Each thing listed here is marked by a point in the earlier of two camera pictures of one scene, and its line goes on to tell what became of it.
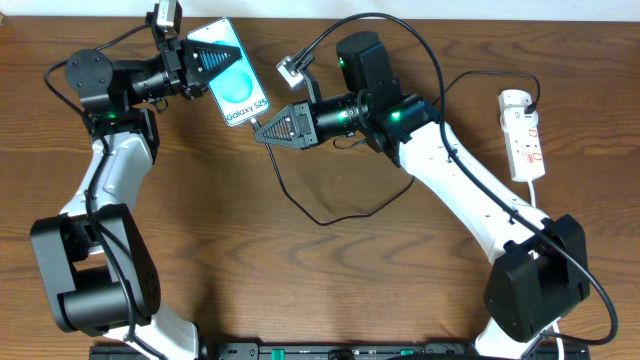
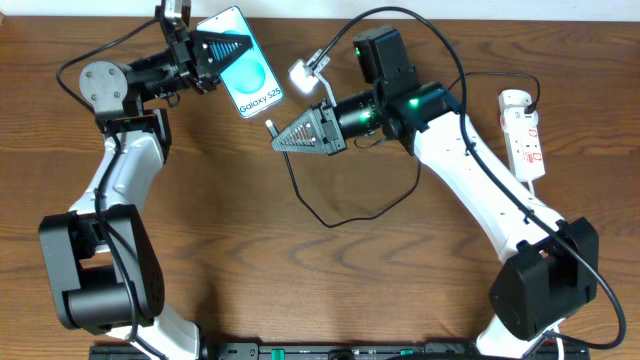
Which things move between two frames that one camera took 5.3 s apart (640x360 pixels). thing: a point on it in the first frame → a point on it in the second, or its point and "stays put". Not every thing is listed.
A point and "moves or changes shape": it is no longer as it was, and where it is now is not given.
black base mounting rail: [344, 350] stays put
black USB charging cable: [412, 178] → [407, 196]
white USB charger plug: [513, 119] stays put
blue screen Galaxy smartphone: [236, 89] moves or changes shape
